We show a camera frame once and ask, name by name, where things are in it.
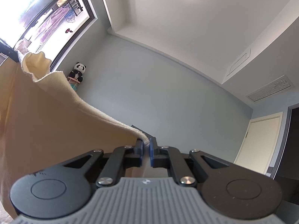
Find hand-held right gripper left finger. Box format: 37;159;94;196
46;139;144;187

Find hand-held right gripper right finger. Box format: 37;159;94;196
149;137;236;187

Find cream knit sweater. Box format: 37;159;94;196
0;51;151;218

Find blue clothes hangers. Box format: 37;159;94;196
64;9;79;24

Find panda plush toy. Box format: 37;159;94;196
68;62;87;83

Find cream door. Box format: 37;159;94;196
234;112;283;174

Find ceiling access panel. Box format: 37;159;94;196
226;49;251;77

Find white air vent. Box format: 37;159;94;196
246;75;293;102

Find pink pajamas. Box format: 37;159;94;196
35;6;70;43

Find window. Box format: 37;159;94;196
0;0;97;70

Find grey wall outlet panel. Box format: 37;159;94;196
131;124;156;140

